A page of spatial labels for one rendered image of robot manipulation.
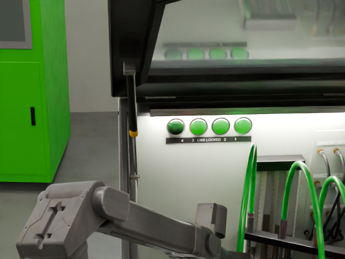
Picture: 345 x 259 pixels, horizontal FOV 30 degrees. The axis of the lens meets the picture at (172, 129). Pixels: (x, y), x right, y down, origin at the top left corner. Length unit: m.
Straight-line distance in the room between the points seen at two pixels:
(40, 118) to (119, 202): 3.19
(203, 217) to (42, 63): 2.77
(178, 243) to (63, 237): 0.34
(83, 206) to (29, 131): 3.28
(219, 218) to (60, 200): 0.49
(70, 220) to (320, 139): 1.09
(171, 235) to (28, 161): 3.16
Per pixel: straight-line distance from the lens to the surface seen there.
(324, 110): 1.74
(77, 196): 0.87
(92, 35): 5.37
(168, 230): 1.08
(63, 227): 0.83
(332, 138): 1.81
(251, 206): 1.75
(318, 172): 1.84
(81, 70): 5.46
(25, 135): 4.13
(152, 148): 1.73
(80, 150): 4.87
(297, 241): 1.77
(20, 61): 3.97
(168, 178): 1.77
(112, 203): 0.87
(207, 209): 1.28
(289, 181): 1.67
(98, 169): 4.57
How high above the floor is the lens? 2.04
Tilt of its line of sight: 23 degrees down
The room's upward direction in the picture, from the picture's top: 1 degrees clockwise
